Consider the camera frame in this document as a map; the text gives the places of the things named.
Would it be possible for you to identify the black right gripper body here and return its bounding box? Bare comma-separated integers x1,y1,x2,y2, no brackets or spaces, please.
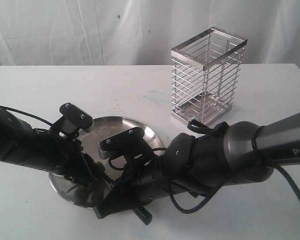
110,154,190,206

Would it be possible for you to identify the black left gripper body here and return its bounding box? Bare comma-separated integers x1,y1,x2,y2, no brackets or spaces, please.
32,128,100,184

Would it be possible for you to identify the black handled knife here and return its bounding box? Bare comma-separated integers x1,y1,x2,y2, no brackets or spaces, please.
132,202,153,226

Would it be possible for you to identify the green chili pepper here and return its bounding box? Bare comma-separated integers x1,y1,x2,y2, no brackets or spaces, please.
66,184,81,194

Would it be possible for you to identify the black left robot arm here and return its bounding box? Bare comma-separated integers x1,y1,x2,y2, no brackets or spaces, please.
0,108,100,188

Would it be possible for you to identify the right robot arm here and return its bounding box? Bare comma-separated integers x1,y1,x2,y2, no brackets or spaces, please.
94,113,300,224

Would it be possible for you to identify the round stainless steel plate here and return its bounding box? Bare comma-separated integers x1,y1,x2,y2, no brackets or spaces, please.
48,116,163,208

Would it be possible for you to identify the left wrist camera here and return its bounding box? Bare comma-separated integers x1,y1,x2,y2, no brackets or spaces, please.
59,102,94,135

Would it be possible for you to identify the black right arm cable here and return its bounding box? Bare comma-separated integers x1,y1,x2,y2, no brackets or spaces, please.
169,119,300,218

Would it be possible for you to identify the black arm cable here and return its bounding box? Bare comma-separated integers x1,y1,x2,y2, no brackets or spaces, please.
0,104,55,126
169,119,300,218

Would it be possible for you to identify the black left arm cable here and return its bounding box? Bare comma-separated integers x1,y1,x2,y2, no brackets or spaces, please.
0,104,55,126

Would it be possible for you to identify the wire metal utensil holder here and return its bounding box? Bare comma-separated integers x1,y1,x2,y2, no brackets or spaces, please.
170,27,248,125

